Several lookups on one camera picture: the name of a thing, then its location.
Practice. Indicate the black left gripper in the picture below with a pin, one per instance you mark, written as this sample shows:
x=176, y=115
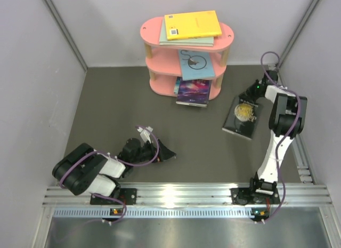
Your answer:
x=164, y=153

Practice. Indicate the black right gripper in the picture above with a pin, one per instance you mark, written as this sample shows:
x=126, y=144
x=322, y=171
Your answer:
x=247, y=94

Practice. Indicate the black book with gold moon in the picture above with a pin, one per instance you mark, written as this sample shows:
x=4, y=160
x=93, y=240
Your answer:
x=242, y=118

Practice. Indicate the purple blue cover book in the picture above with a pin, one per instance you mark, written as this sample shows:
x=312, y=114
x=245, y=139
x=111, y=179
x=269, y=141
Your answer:
x=194, y=93

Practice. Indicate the light blue thin book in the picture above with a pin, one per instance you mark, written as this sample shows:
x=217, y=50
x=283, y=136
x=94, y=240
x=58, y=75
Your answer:
x=195, y=65

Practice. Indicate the grey-green book with black circle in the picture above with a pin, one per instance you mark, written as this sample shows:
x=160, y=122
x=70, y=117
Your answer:
x=206, y=42

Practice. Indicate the teal ocean cover book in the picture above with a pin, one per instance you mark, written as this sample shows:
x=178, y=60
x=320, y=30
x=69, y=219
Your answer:
x=177, y=85

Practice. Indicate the yellow book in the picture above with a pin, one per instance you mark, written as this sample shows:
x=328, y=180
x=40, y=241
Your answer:
x=192, y=25

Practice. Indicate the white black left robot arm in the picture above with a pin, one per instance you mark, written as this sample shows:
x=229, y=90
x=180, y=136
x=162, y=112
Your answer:
x=86, y=171

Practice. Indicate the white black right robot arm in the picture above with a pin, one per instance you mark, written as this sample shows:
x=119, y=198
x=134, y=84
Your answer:
x=287, y=119

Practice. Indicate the pink three-tier shelf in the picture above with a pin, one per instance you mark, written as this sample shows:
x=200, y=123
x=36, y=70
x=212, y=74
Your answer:
x=166, y=63

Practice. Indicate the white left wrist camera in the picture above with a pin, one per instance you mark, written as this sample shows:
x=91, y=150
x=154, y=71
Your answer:
x=145, y=133

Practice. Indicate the aluminium mounting rail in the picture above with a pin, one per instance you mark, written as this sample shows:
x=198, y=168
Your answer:
x=180, y=195

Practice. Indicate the perforated grey cable duct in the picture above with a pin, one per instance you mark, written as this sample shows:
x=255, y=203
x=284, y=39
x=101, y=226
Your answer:
x=110, y=213

